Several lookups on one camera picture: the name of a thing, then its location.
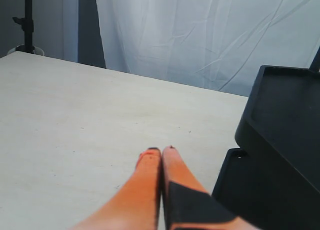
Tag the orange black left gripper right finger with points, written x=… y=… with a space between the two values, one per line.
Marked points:
x=187 y=205

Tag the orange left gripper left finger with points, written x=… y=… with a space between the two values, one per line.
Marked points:
x=136 y=204

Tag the black light stand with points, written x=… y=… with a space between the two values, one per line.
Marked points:
x=27 y=25

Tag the white backdrop cloth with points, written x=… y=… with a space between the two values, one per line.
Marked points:
x=213 y=44

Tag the black metal shelf rack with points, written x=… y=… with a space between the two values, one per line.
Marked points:
x=272 y=178

